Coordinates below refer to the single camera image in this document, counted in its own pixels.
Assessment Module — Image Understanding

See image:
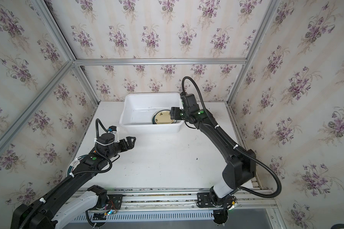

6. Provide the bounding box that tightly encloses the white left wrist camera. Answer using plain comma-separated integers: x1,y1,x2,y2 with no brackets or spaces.
108,126,119,143

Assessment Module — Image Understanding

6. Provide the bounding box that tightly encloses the white green rim plate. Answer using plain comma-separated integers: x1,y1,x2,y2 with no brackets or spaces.
66,155,86,176

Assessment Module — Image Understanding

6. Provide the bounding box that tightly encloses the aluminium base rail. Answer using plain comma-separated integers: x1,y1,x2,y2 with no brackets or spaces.
31,187,282,229

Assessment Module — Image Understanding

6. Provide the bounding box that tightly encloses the white plastic bin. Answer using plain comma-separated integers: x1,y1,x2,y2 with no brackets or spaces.
119,93,183,135

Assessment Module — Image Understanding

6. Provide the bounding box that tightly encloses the yellowish cream plate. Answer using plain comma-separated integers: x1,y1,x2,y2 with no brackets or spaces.
152,110,176,125

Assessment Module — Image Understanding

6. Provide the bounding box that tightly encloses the aluminium frame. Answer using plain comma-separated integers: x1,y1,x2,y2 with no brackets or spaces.
0,0,282,189

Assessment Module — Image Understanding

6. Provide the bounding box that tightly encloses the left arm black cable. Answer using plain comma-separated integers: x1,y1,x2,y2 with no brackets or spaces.
17,118,118,229

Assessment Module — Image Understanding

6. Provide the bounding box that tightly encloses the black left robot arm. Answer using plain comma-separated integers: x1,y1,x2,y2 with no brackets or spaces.
10,132,136,229

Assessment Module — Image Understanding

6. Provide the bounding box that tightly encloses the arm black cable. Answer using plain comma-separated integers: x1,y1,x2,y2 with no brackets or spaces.
17,118,118,229
181,76,282,198

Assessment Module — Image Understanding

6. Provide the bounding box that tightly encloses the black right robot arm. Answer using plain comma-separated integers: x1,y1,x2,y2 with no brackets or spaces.
171,93,256,207

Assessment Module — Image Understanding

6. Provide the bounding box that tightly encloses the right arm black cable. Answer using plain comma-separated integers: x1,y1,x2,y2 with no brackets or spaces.
181,76,282,198

